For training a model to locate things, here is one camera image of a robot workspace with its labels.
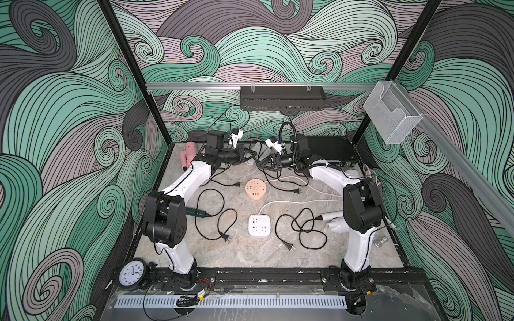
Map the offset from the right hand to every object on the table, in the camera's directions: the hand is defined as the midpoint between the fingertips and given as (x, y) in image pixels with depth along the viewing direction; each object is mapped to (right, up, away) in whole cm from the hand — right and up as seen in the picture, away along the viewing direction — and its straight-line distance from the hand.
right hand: (256, 168), depth 81 cm
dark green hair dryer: (-27, -21, +7) cm, 35 cm away
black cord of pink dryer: (-10, -10, +20) cm, 24 cm away
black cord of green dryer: (-21, -22, +9) cm, 32 cm away
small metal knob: (+51, -31, 0) cm, 60 cm away
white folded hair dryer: (-2, +7, 0) cm, 7 cm away
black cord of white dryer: (+4, -2, +20) cm, 21 cm away
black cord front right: (+14, -32, -1) cm, 35 cm away
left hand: (0, +7, 0) cm, 7 cm away
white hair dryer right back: (+51, -4, +21) cm, 55 cm away
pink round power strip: (0, -11, +17) cm, 20 cm away
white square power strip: (+1, -25, +5) cm, 26 cm away
